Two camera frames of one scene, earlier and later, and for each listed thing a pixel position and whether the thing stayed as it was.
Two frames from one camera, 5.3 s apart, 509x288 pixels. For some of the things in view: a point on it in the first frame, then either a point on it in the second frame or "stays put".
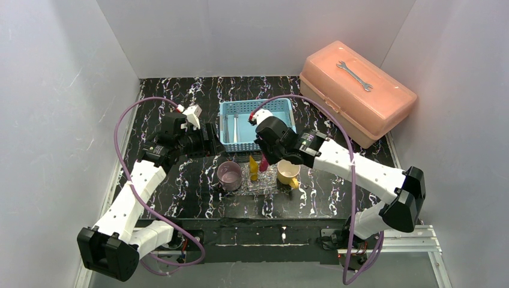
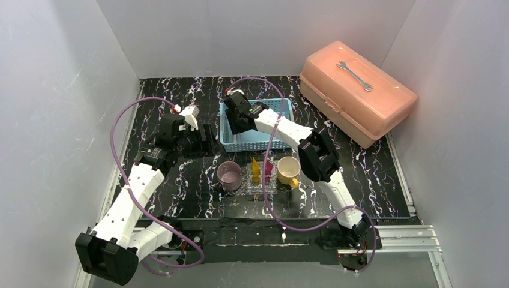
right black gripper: x=266 y=140 -> x=234 y=122
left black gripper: x=210 y=138 stays put
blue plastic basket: x=237 y=134 stays put
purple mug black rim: x=229 y=176 stays put
